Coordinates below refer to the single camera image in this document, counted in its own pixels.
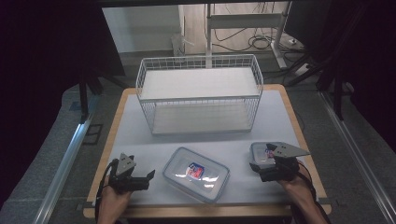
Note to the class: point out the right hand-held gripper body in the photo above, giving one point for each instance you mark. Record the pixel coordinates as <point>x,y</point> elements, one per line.
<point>289,151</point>

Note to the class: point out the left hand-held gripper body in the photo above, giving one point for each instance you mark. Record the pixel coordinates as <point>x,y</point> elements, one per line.
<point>124,165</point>

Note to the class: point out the small square clear food container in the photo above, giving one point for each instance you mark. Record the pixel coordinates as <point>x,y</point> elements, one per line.
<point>260,154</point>

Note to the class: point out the person's left hand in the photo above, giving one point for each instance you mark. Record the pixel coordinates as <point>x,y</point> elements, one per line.
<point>113,202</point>

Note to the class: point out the person's right hand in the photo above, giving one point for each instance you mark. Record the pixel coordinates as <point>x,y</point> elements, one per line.
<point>299,189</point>

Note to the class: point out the large rectangular clear food container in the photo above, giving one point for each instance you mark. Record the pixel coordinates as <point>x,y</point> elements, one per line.
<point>186,161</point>

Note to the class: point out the black stand leg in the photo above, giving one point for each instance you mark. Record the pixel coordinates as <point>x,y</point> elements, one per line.
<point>337,99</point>
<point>83,99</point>

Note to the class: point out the white power strip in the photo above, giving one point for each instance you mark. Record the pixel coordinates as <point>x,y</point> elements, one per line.
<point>302,70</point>

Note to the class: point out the white metal stand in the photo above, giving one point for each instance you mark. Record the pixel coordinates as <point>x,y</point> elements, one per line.
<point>243,21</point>

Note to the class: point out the white plastic bag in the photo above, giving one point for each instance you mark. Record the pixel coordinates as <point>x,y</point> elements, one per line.
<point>179,43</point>

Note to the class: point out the black square floor frame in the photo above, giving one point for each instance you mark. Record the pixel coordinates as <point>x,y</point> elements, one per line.
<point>85,134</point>

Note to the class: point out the aluminium floor rail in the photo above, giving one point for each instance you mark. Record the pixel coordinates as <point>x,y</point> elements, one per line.
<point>358,152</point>
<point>62,174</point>

